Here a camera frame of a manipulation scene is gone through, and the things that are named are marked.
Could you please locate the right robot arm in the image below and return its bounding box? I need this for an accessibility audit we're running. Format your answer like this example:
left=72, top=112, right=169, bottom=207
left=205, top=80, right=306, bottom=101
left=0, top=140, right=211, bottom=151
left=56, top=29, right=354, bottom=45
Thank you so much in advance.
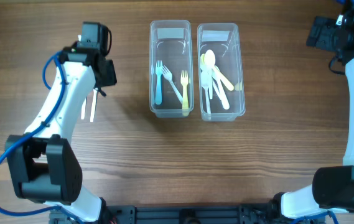
left=266, top=0, right=354, bottom=223

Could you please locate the light blue plastic fork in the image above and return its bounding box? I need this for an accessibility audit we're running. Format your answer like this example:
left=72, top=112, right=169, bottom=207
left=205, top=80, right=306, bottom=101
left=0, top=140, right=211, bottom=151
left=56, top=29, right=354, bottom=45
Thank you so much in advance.
left=155, top=60, right=163, bottom=105

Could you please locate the left blue cable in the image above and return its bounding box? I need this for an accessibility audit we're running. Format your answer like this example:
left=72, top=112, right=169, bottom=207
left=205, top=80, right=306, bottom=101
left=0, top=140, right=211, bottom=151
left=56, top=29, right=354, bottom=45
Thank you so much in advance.
left=0, top=51, right=86, bottom=224

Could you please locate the yellow plastic spoon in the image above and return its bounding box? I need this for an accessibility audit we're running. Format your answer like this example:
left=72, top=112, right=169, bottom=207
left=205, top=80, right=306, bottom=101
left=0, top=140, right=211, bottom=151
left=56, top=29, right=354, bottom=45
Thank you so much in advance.
left=200, top=54, right=235, bottom=91

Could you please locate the translucent white plastic spoon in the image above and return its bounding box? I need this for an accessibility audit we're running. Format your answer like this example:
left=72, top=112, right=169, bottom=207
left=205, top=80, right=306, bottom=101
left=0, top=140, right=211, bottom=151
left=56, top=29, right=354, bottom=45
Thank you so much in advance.
left=204, top=49, right=215, bottom=100

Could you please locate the right clear plastic container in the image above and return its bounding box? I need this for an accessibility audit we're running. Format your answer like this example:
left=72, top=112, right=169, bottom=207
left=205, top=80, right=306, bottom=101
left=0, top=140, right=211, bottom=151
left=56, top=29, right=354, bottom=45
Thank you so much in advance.
left=197, top=23, right=246, bottom=121

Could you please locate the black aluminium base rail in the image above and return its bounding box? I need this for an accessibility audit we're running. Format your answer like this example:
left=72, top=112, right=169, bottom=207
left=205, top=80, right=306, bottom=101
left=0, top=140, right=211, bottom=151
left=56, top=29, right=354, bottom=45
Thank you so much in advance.
left=49, top=203, right=277, bottom=224

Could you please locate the yellow plastic fork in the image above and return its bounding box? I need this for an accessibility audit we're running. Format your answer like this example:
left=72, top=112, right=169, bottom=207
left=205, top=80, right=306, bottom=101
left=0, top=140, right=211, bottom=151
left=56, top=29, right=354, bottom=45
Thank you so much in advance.
left=180, top=70, right=189, bottom=116

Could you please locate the clear plastic container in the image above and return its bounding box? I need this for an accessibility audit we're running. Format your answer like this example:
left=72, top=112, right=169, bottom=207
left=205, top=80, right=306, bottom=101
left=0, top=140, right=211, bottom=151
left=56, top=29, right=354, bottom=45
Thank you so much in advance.
left=149, top=20, right=194, bottom=118
left=197, top=23, right=246, bottom=121

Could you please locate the white plastic fork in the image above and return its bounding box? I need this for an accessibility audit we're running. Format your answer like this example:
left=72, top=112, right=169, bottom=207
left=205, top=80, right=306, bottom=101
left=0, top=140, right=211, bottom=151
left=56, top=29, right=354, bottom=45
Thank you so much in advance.
left=90, top=88, right=98, bottom=123
left=80, top=98, right=86, bottom=120
left=162, top=65, right=183, bottom=103

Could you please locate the left clear plastic container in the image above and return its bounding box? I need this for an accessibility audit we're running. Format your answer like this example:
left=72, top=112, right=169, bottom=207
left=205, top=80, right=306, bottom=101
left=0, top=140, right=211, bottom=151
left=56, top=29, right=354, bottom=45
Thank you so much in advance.
left=149, top=20, right=194, bottom=118

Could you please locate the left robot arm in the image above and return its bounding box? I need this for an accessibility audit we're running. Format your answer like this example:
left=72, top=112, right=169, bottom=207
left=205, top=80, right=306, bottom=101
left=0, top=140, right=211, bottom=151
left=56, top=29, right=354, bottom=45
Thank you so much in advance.
left=6, top=22, right=117, bottom=223

